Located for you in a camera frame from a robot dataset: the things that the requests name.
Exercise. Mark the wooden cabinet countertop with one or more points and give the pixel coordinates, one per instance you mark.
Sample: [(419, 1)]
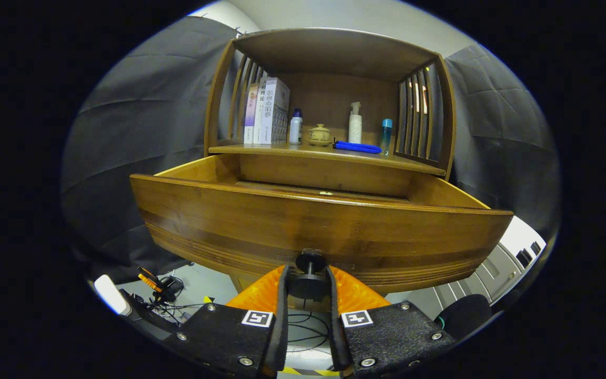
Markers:
[(313, 151)]

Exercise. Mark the yellow black floor tape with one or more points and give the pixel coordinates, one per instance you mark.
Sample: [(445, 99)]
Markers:
[(308, 371)]

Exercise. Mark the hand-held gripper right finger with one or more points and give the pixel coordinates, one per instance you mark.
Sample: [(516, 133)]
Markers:
[(387, 337)]

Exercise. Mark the beige lidded teacup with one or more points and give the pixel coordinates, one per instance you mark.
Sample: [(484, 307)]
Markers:
[(318, 135)]

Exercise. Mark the clear blue bottle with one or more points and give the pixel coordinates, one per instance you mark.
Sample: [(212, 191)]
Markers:
[(386, 137)]

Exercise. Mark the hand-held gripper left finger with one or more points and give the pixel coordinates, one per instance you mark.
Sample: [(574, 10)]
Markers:
[(229, 337)]

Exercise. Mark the white side cabinet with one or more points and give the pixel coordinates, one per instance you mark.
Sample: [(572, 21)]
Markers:
[(513, 237)]

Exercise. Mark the brown wooden cabinet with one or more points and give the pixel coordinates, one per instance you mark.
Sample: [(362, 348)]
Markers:
[(329, 52)]

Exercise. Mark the orange and black tool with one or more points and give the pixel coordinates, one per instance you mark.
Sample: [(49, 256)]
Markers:
[(158, 284)]

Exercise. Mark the white patterned book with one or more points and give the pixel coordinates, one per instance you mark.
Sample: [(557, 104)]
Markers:
[(276, 110)]

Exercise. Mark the white box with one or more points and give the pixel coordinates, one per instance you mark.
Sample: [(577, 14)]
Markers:
[(111, 293)]

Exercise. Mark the white pump bottle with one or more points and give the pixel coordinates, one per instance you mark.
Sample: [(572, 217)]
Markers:
[(355, 126)]

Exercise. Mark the small white bottle blue cap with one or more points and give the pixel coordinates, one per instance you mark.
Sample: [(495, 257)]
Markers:
[(295, 129)]

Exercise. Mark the blue folded cloth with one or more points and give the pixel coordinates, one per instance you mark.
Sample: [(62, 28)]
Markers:
[(358, 147)]

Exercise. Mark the thin white book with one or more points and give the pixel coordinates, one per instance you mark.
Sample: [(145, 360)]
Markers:
[(258, 121)]

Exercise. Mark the purple book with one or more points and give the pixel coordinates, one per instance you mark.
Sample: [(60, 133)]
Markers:
[(250, 116)]

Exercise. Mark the black round object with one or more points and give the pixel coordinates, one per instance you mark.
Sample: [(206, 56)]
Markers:
[(463, 316)]

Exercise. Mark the wooden drawer with black knob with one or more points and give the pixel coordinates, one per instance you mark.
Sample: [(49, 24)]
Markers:
[(282, 221)]

